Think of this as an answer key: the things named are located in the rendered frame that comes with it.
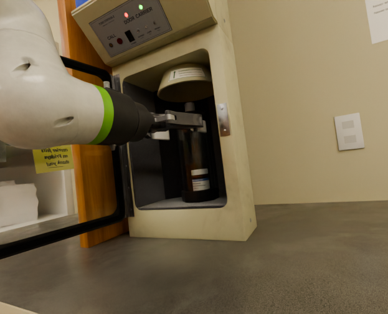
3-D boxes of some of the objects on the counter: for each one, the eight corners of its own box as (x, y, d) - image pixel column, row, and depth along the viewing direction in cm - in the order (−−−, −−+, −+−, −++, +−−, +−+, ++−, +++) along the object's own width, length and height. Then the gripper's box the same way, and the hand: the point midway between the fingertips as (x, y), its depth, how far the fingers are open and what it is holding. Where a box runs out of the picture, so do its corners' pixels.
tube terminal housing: (177, 215, 85) (153, 13, 88) (267, 213, 70) (235, -28, 74) (129, 237, 62) (100, -34, 66) (246, 241, 48) (202, -107, 51)
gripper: (172, 81, 36) (225, 106, 55) (78, 113, 47) (150, 125, 66) (177, 128, 35) (228, 137, 55) (82, 150, 47) (152, 151, 66)
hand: (182, 130), depth 59 cm, fingers open, 11 cm apart
